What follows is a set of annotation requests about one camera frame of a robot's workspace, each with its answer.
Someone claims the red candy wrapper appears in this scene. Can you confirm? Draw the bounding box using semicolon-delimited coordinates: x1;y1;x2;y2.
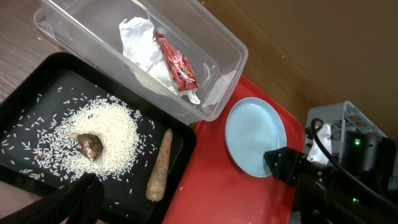
155;32;199;91

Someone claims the light blue plate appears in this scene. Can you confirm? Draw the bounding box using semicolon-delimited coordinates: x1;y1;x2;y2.
224;97;287;177

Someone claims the clear plastic bin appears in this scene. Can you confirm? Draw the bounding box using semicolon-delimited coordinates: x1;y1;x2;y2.
34;0;248;124

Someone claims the white rice pile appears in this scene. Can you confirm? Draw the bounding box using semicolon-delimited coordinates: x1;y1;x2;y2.
1;86;158;204

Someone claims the dark food lump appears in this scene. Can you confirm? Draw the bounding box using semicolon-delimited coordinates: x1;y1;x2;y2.
70;133;103;161

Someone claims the black tray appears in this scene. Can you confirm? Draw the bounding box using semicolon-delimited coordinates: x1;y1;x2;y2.
1;52;197;223

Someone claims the brown sausage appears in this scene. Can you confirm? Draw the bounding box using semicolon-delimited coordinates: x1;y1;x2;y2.
146;129;173;202

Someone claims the grey dishwasher rack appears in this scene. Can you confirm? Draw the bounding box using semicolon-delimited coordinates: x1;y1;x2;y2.
304;101;397;192

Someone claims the white napkin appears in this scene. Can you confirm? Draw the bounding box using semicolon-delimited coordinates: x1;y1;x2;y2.
119;17;200;105

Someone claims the red serving tray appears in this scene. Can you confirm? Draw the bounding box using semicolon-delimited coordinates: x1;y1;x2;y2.
164;77;304;224

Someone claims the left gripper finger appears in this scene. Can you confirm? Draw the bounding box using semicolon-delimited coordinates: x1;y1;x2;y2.
1;174;104;224

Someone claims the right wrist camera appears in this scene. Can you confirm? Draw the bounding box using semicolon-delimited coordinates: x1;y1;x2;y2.
307;123;332;165

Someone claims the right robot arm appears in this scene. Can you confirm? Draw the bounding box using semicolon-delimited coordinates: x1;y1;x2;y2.
264;131;397;213

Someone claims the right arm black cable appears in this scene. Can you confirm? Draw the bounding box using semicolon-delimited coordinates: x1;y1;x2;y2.
310;117;398;212

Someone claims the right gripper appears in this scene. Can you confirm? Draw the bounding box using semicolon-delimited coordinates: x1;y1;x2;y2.
264;147;342;212

